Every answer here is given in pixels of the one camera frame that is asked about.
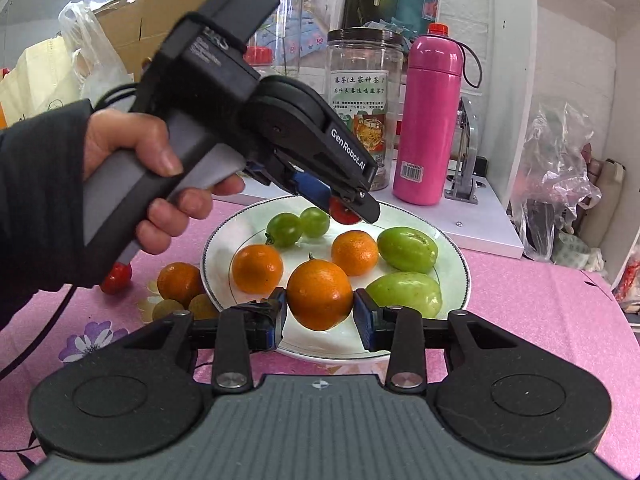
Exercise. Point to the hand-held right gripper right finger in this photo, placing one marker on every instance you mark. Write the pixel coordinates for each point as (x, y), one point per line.
(362, 315)

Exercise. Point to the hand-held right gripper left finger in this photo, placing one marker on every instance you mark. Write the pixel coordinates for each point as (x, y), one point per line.
(279, 312)

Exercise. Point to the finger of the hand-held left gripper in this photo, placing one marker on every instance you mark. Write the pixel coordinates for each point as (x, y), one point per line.
(367, 207)
(311, 189)

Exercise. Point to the red tomato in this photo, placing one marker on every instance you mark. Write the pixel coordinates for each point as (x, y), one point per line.
(342, 214)
(117, 280)

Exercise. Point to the green tomato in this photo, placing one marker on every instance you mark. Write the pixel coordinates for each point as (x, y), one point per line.
(283, 230)
(315, 221)

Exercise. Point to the orange tangerine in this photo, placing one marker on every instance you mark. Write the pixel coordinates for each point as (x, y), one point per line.
(257, 268)
(320, 295)
(355, 252)
(180, 282)

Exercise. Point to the large green jujube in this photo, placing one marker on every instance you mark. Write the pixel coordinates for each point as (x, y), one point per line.
(407, 249)
(405, 294)

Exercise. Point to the white plate with dark rim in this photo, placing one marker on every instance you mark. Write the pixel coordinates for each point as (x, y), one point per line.
(222, 255)

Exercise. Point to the person's left forearm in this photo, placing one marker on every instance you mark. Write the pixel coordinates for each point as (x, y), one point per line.
(40, 200)

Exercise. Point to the person's left hand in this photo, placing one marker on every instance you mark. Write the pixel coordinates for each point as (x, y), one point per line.
(130, 135)

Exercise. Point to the red-capped bottle with plant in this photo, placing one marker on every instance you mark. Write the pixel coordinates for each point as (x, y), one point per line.
(259, 54)

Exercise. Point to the small yellow-green fruit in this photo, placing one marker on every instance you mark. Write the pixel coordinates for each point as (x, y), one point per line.
(202, 305)
(167, 309)

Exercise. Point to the cardboard box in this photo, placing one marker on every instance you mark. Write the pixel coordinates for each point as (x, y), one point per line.
(145, 25)

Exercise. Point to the tall glass vase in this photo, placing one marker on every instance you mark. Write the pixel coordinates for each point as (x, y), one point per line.
(287, 35)

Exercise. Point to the pink thermos bottle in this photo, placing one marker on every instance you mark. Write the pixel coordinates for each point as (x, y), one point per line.
(430, 125)

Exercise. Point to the silver metal lever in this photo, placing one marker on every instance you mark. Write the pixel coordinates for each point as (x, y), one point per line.
(467, 160)

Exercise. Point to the clear plastic bag green print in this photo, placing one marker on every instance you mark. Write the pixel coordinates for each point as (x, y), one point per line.
(85, 45)

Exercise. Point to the clear plastic jar with label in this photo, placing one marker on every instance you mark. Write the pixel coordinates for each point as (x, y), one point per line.
(365, 60)

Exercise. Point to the pink floral tablecloth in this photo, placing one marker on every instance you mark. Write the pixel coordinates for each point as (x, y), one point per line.
(525, 300)

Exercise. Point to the beige tote bag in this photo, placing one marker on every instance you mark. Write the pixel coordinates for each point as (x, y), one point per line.
(40, 80)

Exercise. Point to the crumpled clear plastic bag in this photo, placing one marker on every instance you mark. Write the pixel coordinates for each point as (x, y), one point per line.
(555, 160)

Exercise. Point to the red packaged item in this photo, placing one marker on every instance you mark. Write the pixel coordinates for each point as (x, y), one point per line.
(631, 277)

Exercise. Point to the white shelf unit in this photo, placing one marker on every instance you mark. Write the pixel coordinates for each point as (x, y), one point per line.
(627, 110)

